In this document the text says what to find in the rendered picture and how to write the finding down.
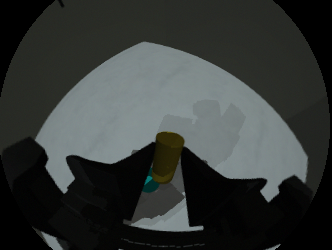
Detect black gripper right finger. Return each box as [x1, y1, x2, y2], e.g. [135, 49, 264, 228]
[181, 146, 267, 227]

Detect teal circle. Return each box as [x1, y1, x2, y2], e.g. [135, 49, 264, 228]
[142, 167, 159, 193]

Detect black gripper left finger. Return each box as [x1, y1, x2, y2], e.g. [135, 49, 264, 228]
[65, 141, 157, 221]

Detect yellow cylinder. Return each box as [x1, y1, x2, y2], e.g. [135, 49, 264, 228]
[151, 132, 185, 185]

